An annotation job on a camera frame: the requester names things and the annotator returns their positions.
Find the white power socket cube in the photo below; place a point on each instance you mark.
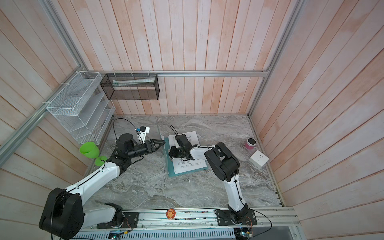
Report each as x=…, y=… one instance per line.
x=258, y=159

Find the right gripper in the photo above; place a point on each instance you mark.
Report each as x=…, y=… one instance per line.
x=173, y=154

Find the green plastic goblet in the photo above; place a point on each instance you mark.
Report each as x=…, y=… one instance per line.
x=91, y=151

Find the green file folder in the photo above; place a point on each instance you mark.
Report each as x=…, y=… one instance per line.
x=193, y=138

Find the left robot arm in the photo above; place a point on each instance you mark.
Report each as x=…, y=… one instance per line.
x=63, y=214

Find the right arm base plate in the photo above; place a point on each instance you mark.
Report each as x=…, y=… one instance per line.
x=230, y=218

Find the white wire mesh shelf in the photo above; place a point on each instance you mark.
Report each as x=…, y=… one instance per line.
x=84, y=113

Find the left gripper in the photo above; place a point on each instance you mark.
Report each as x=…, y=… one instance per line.
x=149, y=146

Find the printed paper stack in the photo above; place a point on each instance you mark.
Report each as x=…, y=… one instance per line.
x=177, y=167

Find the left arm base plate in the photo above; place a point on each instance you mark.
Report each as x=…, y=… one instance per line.
x=126, y=221

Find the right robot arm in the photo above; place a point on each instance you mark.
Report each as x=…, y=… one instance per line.
x=225, y=167

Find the pink cylindrical speaker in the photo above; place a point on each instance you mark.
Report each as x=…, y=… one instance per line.
x=250, y=143

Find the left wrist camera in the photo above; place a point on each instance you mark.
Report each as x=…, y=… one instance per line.
x=142, y=133

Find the aluminium front rail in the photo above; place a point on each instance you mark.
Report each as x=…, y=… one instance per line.
x=200, y=218

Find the black mesh basket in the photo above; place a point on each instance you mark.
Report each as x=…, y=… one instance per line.
x=131, y=87

